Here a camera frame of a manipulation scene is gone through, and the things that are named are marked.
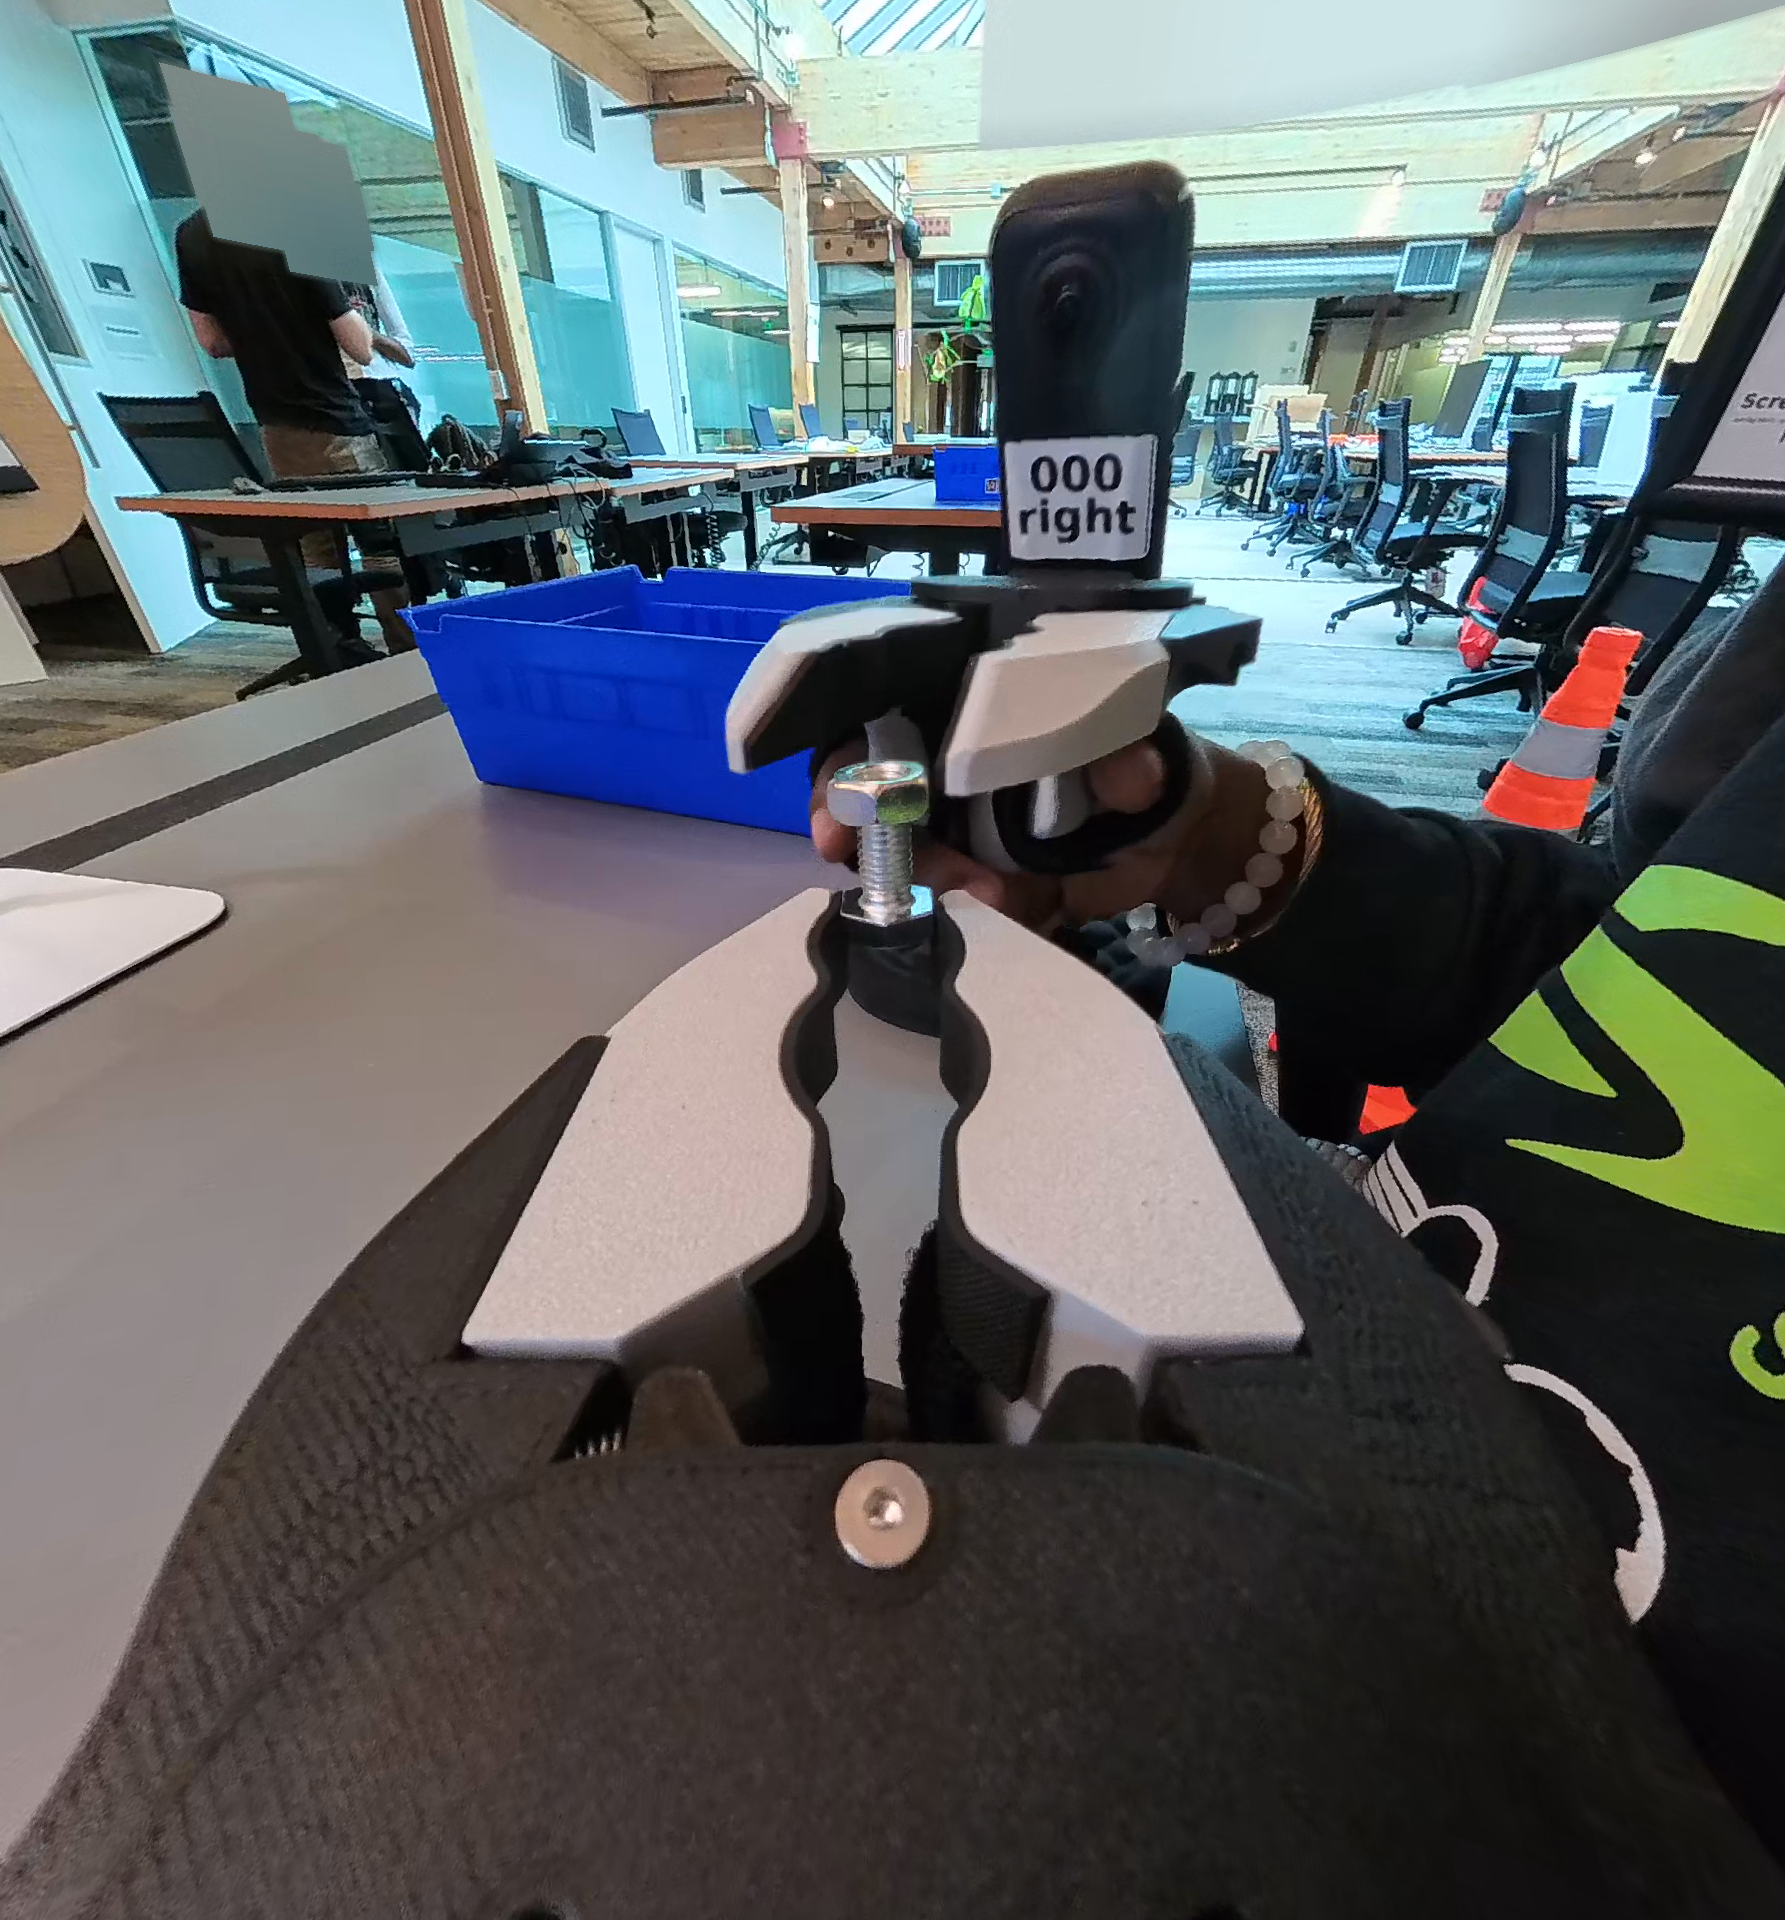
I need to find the blue plastic bin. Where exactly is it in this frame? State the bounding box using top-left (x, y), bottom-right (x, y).
top-left (401, 565), bottom-right (914, 834)

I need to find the black mesh office chair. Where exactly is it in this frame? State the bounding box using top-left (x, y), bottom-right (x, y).
top-left (100, 393), bottom-right (405, 699)

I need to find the black honeycomb cushion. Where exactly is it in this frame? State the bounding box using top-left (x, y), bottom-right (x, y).
top-left (846, 918), bottom-right (1178, 1040)

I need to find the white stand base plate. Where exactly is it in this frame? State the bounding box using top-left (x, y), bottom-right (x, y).
top-left (0, 810), bottom-right (227, 1082)

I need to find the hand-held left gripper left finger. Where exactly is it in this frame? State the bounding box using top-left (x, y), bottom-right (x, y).
top-left (461, 885), bottom-right (855, 1373)

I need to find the row of black office chairs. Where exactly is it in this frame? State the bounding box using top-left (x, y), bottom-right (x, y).
top-left (1175, 352), bottom-right (1779, 737)

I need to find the white bead bracelet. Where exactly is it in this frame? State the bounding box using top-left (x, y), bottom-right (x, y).
top-left (1124, 737), bottom-right (1314, 968)

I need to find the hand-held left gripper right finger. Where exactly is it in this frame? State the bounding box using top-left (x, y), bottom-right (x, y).
top-left (933, 889), bottom-right (1307, 1408)

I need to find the medium steel bolt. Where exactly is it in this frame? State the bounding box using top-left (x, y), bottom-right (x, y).
top-left (829, 756), bottom-right (941, 927)

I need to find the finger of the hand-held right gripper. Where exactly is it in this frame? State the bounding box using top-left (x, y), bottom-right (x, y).
top-left (723, 601), bottom-right (978, 777)
top-left (940, 607), bottom-right (1175, 797)

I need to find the person's right hand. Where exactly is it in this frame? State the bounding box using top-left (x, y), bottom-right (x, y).
top-left (808, 736), bottom-right (1279, 940)

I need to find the person's right forearm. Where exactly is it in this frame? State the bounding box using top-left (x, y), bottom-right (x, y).
top-left (1206, 773), bottom-right (1628, 1142)

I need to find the black hoodie with green print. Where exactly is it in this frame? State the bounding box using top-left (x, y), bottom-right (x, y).
top-left (1356, 478), bottom-right (1785, 1920)

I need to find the gold bracelet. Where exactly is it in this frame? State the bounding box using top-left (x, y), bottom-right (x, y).
top-left (1206, 773), bottom-right (1328, 953)

